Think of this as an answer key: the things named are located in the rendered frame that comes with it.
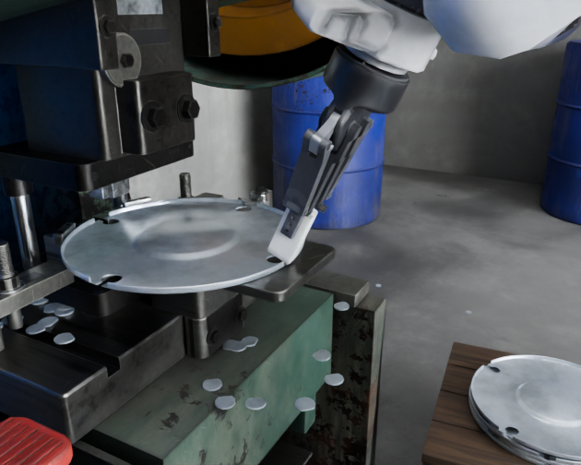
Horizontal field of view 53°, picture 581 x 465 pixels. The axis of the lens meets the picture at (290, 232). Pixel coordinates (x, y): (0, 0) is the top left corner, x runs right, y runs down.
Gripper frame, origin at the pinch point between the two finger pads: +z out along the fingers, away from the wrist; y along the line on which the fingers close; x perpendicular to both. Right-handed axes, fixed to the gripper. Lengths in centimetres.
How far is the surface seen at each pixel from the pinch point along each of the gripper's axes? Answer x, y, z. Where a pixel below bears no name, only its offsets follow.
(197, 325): 4.2, -4.2, 15.4
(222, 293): 4.5, 0.2, 13.0
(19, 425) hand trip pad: 4.0, -30.6, 8.5
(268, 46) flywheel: 26.2, 33.9, -6.3
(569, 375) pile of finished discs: -48, 56, 27
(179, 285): 5.5, -10.2, 6.7
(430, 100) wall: 44, 333, 59
